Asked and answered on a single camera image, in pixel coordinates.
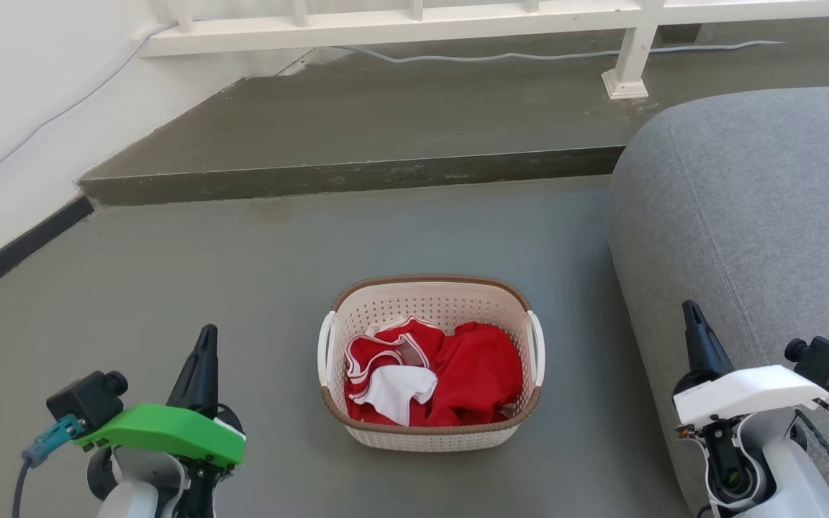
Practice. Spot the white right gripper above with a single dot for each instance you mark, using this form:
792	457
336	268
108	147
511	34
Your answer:
753	392

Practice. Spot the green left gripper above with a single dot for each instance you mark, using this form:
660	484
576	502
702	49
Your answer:
162	432

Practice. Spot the cream plastic laundry basket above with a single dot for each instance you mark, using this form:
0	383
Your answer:
429	296

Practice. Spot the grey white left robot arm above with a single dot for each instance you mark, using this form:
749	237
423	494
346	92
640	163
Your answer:
134	489

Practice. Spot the grey fabric sofa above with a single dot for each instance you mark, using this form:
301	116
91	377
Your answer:
745	208

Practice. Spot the red jersey with white trim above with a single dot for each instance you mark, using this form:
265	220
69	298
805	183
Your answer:
368	350

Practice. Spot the white cloth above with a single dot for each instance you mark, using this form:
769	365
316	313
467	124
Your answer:
396	392

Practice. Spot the plain red garment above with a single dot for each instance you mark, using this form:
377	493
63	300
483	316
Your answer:
479	372

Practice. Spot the black baseboard strip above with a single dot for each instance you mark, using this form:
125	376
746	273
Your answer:
19	248

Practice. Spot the white metal railing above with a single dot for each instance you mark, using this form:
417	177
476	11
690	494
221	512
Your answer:
630	57

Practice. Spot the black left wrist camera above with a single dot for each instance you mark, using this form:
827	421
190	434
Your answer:
87	399

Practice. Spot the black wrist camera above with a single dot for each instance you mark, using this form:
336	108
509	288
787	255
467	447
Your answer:
87	399
825	363

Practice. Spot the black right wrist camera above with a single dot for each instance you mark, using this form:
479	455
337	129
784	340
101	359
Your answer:
825	363

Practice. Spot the teal left camera connector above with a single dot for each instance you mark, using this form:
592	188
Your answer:
51	437

